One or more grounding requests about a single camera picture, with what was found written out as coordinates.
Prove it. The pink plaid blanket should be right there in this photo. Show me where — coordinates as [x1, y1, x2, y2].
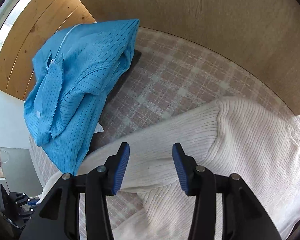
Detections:
[29, 26, 300, 240]

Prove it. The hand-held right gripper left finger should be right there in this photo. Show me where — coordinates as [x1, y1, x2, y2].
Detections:
[19, 142, 130, 240]

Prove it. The cream ribbed cardigan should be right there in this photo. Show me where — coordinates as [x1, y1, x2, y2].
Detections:
[37, 96, 300, 240]

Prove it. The light plywood board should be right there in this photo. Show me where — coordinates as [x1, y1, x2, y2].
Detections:
[65, 0, 300, 117]

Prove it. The blue striped folded garment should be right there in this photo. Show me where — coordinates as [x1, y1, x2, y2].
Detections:
[24, 19, 140, 177]

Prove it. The pine plank panel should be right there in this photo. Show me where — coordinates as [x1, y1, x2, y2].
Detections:
[0, 0, 97, 101]

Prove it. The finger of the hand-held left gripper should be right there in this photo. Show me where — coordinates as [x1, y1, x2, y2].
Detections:
[9, 192, 39, 205]
[14, 205, 37, 228]

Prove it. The white window frame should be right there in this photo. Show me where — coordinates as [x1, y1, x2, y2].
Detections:
[0, 0, 40, 85]

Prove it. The black folded garment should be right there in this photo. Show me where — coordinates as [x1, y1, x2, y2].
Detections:
[89, 50, 142, 155]

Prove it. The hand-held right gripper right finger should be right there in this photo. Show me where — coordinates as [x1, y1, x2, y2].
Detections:
[172, 142, 283, 240]

